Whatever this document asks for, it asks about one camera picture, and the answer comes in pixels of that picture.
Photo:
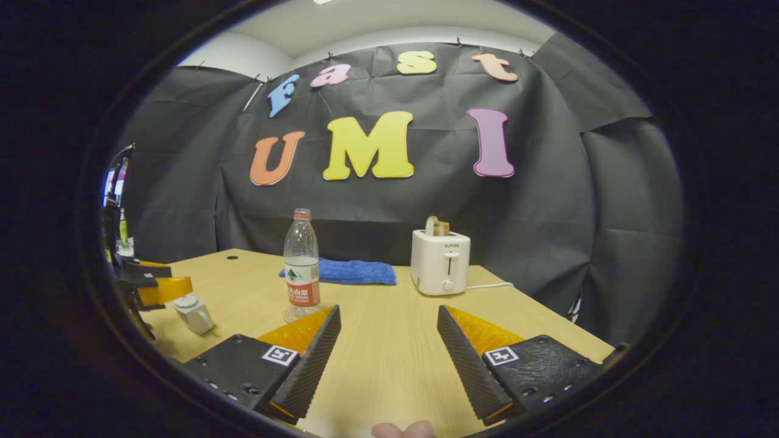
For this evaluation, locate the black backdrop cloth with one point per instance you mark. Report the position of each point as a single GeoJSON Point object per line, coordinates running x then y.
{"type": "Point", "coordinates": [548, 213]}

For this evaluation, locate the blue towel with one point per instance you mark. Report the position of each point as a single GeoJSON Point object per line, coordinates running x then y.
{"type": "Point", "coordinates": [359, 272]}

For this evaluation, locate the white side table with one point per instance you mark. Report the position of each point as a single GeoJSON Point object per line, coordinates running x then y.
{"type": "Point", "coordinates": [126, 250]}

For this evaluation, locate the brown bread slice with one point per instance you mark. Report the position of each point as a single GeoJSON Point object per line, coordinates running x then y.
{"type": "Point", "coordinates": [444, 229]}

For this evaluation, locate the white toaster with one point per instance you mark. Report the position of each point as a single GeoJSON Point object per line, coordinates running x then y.
{"type": "Point", "coordinates": [438, 267]}

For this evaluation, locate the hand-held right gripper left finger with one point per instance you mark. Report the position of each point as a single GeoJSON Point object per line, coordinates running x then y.
{"type": "Point", "coordinates": [307, 365]}

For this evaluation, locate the green drink bottle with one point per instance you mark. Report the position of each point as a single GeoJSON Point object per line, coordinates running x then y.
{"type": "Point", "coordinates": [123, 231]}

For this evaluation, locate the white teacup lid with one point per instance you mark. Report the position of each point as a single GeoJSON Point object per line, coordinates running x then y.
{"type": "Point", "coordinates": [187, 300]}

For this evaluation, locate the clear plastic water bottle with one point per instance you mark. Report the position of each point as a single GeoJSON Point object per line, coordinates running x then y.
{"type": "Point", "coordinates": [301, 267]}

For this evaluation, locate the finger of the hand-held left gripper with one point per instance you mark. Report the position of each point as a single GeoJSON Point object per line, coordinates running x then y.
{"type": "Point", "coordinates": [164, 291]}
{"type": "Point", "coordinates": [146, 275]}

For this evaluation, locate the computer monitor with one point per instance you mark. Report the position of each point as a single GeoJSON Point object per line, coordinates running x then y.
{"type": "Point", "coordinates": [120, 182]}

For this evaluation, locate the pale bread slice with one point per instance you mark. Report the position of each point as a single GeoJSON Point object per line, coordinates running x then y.
{"type": "Point", "coordinates": [431, 226]}

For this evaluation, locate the white ceramic teacup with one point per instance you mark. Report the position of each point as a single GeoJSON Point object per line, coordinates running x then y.
{"type": "Point", "coordinates": [198, 319]}

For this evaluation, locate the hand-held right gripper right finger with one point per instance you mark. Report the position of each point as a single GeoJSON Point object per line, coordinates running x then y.
{"type": "Point", "coordinates": [465, 365]}

